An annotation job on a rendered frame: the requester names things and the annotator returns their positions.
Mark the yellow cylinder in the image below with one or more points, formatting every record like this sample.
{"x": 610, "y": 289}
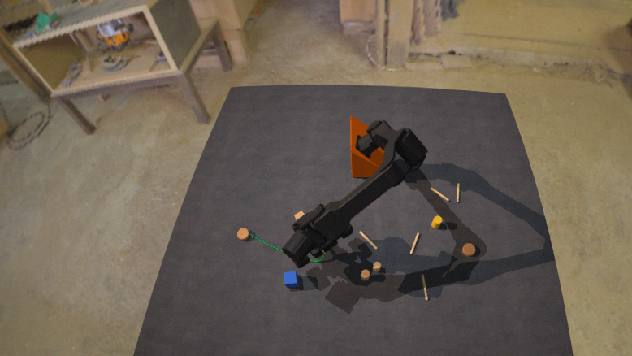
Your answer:
{"x": 437, "y": 221}

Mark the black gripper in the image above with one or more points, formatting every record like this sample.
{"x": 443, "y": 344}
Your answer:
{"x": 317, "y": 252}

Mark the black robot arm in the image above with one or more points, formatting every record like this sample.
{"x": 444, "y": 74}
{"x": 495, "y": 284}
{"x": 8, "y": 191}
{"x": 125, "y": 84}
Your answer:
{"x": 332, "y": 220}

